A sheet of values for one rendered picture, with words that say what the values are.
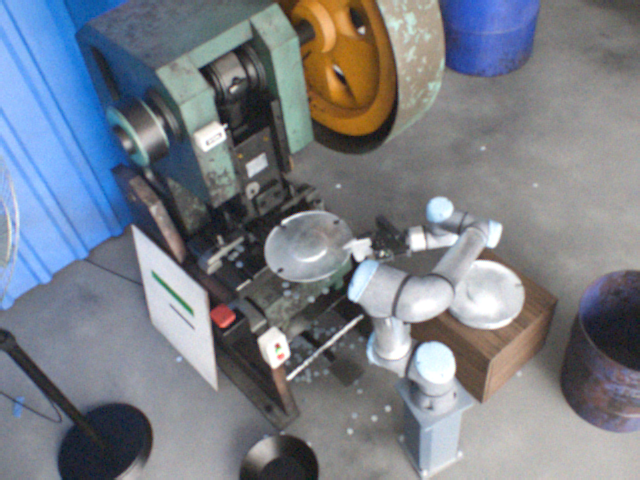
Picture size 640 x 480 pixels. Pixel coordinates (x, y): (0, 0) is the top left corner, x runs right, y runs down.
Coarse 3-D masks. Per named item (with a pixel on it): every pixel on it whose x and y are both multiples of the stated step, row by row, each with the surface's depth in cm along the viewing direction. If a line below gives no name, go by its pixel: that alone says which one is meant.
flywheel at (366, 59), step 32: (288, 0) 195; (320, 0) 183; (352, 0) 172; (320, 32) 186; (352, 32) 182; (384, 32) 164; (320, 64) 203; (352, 64) 189; (384, 64) 172; (320, 96) 214; (352, 96) 200; (384, 96) 181; (352, 128) 204
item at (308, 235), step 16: (288, 224) 214; (304, 224) 212; (320, 224) 211; (272, 240) 210; (288, 240) 209; (304, 240) 207; (320, 240) 206; (336, 240) 206; (272, 256) 206; (288, 256) 205; (304, 256) 203; (320, 256) 202; (336, 256) 201; (288, 272) 201; (304, 272) 200; (320, 272) 198
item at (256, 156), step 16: (240, 128) 187; (256, 128) 188; (240, 144) 185; (256, 144) 189; (272, 144) 194; (240, 160) 188; (256, 160) 192; (272, 160) 197; (256, 176) 196; (272, 176) 201; (256, 192) 198; (272, 192) 201; (240, 208) 206; (256, 208) 202
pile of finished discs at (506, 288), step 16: (480, 272) 243; (496, 272) 242; (512, 272) 241; (464, 288) 239; (480, 288) 237; (496, 288) 237; (512, 288) 237; (464, 304) 234; (480, 304) 233; (496, 304) 233; (512, 304) 232; (464, 320) 231; (480, 320) 229; (496, 320) 230
